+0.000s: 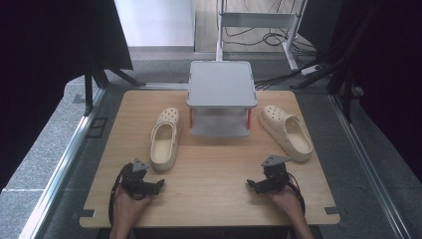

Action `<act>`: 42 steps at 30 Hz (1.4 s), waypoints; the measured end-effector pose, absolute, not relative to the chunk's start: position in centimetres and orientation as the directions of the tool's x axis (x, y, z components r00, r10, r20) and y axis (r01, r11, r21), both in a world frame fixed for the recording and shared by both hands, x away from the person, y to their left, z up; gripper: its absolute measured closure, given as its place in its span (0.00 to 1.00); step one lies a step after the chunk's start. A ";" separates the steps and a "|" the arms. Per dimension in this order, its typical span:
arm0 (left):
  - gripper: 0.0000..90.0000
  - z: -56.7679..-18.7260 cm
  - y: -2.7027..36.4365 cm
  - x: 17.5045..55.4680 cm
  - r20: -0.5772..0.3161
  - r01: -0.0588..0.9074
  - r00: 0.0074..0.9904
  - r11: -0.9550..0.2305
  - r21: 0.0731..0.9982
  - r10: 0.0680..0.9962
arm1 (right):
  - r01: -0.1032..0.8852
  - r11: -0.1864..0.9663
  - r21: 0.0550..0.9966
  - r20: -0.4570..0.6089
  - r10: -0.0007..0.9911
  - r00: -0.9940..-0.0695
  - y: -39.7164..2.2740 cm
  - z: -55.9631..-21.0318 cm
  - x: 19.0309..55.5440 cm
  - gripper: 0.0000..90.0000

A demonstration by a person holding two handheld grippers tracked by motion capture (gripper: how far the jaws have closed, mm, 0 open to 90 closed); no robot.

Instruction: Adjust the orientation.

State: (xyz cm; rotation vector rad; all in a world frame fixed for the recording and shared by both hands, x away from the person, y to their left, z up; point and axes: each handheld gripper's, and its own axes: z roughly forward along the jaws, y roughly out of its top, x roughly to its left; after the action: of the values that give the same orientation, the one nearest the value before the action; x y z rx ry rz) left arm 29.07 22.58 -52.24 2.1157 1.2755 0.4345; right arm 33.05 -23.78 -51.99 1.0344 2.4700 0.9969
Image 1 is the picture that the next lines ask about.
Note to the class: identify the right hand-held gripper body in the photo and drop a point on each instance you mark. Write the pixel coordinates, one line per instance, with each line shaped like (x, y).
(275, 177)

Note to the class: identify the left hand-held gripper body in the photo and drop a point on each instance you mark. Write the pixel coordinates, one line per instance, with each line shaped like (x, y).
(134, 181)

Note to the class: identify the person's left hand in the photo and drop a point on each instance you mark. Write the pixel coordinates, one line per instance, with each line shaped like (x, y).
(127, 204)

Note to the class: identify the cream clog shoe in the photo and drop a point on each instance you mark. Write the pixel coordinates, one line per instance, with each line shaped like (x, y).
(287, 132)
(165, 139)

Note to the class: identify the grey two-tier shoe rack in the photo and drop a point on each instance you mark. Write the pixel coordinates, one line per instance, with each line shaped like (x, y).
(221, 86)

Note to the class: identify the black metal stand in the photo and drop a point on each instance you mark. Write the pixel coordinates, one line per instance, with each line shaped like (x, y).
(99, 78)
(341, 83)

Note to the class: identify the white power strip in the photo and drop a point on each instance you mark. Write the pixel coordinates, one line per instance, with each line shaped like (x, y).
(311, 69)

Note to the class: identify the black curtain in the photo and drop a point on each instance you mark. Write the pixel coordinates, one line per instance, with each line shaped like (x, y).
(381, 66)
(43, 66)

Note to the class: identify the white metal stand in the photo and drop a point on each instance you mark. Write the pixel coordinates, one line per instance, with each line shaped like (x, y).
(258, 20)

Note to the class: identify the aluminium rail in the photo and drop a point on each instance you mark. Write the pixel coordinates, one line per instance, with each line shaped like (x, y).
(63, 162)
(365, 159)

